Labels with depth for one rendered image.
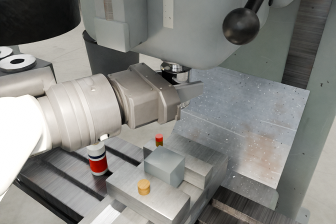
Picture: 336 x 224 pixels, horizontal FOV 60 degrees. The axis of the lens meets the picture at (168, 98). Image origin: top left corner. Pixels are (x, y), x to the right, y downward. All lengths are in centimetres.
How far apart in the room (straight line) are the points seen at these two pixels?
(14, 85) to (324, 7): 60
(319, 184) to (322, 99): 140
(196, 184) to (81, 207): 25
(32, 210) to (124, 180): 144
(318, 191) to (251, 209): 145
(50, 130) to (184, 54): 18
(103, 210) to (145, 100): 27
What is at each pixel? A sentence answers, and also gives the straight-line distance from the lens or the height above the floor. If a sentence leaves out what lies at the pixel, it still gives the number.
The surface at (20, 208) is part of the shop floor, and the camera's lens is 201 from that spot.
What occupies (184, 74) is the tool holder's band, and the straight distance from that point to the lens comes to 42.
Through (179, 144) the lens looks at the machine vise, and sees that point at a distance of 69.
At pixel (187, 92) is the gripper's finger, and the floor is 124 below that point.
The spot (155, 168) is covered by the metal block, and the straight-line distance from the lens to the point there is 55.
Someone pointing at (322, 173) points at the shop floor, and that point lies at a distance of 224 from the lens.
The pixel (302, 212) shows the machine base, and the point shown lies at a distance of 169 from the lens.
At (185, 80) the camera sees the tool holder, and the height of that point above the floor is 125.
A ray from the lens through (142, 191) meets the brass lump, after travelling 53.
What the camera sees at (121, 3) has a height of 139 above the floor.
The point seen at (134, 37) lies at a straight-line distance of 30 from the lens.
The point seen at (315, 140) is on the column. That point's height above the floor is 95.
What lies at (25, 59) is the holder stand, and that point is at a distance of 86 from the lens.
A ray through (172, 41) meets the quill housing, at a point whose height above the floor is 135.
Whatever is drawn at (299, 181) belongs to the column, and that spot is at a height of 80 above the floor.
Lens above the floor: 146
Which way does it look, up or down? 33 degrees down
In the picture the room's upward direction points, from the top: straight up
